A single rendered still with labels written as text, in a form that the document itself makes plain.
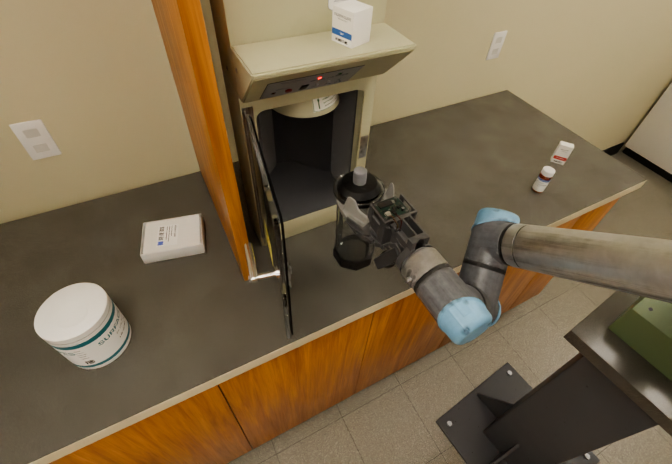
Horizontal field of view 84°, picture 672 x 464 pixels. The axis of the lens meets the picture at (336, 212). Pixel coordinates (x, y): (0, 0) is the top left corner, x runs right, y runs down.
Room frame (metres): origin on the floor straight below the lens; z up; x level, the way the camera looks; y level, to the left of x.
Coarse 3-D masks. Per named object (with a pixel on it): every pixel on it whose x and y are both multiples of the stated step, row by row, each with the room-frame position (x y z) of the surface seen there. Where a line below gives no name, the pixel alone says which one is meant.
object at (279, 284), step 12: (252, 132) 0.56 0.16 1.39; (252, 144) 0.54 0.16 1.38; (252, 156) 0.59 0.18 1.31; (264, 180) 0.44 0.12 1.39; (264, 192) 0.43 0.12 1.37; (264, 204) 0.46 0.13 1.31; (264, 216) 0.50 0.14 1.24; (276, 216) 0.36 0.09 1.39; (264, 228) 0.55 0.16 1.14; (276, 228) 0.35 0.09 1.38; (264, 240) 0.61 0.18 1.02; (276, 240) 0.35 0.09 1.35; (276, 252) 0.36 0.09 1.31; (276, 264) 0.38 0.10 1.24; (276, 288) 0.44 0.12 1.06; (288, 324) 0.35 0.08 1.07; (288, 336) 0.35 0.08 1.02
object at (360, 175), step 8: (360, 168) 0.58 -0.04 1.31; (344, 176) 0.59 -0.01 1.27; (352, 176) 0.59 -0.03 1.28; (360, 176) 0.57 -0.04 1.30; (368, 176) 0.60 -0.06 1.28; (344, 184) 0.57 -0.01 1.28; (352, 184) 0.57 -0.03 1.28; (360, 184) 0.56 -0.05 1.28; (368, 184) 0.57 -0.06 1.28; (376, 184) 0.57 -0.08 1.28; (344, 192) 0.55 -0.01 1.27; (352, 192) 0.54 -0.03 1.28; (360, 192) 0.54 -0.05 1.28; (368, 192) 0.55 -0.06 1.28; (376, 192) 0.55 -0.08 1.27; (360, 200) 0.53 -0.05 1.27
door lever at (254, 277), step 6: (246, 246) 0.44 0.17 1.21; (252, 246) 0.45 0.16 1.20; (246, 252) 0.43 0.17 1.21; (252, 252) 0.43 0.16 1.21; (246, 258) 0.42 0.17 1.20; (252, 258) 0.41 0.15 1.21; (252, 264) 0.40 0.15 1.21; (252, 270) 0.39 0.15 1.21; (276, 270) 0.39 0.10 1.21; (252, 276) 0.37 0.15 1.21; (258, 276) 0.38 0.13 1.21; (264, 276) 0.38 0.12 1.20; (270, 276) 0.38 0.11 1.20; (276, 276) 0.38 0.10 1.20; (252, 282) 0.37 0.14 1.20
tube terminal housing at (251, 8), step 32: (224, 0) 0.65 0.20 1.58; (256, 0) 0.68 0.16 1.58; (288, 0) 0.70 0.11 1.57; (320, 0) 0.73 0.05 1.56; (384, 0) 0.80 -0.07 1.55; (224, 32) 0.67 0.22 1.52; (256, 32) 0.67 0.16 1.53; (288, 32) 0.70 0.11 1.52; (320, 32) 0.73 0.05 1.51; (224, 64) 0.71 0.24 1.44; (288, 96) 0.70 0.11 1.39; (320, 96) 0.74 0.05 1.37; (256, 128) 0.66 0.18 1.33; (352, 160) 0.82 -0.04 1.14; (256, 224) 0.67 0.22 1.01; (288, 224) 0.69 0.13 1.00; (320, 224) 0.74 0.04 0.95
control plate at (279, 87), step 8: (328, 72) 0.64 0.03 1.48; (336, 72) 0.66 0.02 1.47; (344, 72) 0.67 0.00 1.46; (352, 72) 0.69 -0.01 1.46; (288, 80) 0.60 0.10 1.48; (296, 80) 0.62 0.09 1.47; (304, 80) 0.63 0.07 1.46; (312, 80) 0.65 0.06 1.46; (320, 80) 0.66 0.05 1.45; (328, 80) 0.68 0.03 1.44; (336, 80) 0.70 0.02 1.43; (344, 80) 0.72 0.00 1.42; (272, 88) 0.61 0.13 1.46; (280, 88) 0.62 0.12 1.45; (288, 88) 0.64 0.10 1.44; (296, 88) 0.65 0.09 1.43; (264, 96) 0.63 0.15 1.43; (272, 96) 0.65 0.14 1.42
